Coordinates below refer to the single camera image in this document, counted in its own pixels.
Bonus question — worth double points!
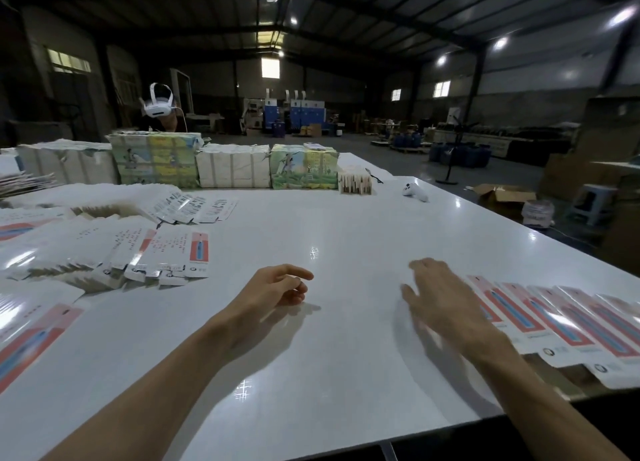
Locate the small white object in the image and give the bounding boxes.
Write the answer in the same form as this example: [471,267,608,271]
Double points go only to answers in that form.
[402,181,429,203]

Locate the blue bins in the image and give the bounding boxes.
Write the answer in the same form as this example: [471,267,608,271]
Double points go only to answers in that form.
[428,142,493,168]

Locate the black floor stand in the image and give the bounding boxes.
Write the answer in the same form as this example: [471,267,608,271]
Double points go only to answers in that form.
[437,76,486,185]

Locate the pile of carton blanks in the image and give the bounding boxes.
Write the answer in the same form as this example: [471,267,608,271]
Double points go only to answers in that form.
[0,183,239,397]

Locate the blue machine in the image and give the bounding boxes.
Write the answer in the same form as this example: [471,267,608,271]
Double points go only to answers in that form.
[262,89,326,132]

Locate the white headset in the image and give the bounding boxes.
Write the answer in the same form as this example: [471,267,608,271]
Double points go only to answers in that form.
[140,82,176,118]

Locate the grey crate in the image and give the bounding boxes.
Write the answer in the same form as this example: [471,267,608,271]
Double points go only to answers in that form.
[10,121,71,145]

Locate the row of white cartons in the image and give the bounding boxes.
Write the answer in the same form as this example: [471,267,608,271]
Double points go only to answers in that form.
[196,143,272,189]
[15,139,119,186]

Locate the person's right hand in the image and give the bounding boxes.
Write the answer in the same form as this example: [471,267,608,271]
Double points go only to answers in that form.
[401,256,513,364]

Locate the white plastic bags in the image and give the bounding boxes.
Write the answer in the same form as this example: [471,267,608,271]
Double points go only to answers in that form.
[521,199,556,229]

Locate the tall cardboard box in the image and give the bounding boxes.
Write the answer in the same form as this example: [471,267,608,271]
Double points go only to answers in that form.
[545,96,640,202]

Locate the open cardboard box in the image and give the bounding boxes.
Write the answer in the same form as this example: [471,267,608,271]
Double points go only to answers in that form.
[472,183,538,220]

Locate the green yellow carton bundle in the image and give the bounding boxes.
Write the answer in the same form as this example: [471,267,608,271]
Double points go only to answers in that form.
[108,130,204,189]

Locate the green printed carton bundle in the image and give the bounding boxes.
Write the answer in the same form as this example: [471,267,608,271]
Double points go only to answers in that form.
[270,143,340,191]

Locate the person's left hand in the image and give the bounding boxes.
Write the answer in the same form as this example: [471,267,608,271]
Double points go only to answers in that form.
[215,264,315,344]

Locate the large cardboard box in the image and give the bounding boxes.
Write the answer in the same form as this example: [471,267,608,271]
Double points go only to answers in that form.
[600,201,640,277]

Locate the person's left forearm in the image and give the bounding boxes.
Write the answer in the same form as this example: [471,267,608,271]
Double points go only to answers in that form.
[45,320,251,461]

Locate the pile of grey flat sheets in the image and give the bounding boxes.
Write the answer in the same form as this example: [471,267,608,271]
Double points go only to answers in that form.
[0,171,56,199]

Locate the person's right forearm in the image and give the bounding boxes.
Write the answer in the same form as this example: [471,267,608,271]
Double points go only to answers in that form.
[470,340,626,461]

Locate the small beige card stack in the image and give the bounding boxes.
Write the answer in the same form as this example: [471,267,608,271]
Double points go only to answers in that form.
[338,169,373,195]

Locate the white stool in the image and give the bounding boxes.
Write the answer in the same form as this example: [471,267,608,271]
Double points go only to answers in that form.
[572,183,618,227]

